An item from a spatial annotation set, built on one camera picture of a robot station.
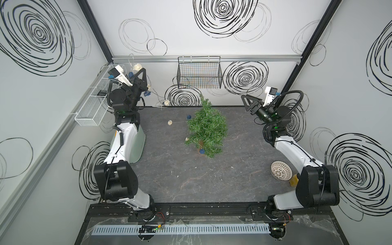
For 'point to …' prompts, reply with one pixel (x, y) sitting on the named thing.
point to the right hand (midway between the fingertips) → (245, 96)
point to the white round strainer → (281, 170)
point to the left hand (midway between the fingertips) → (145, 69)
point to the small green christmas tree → (207, 129)
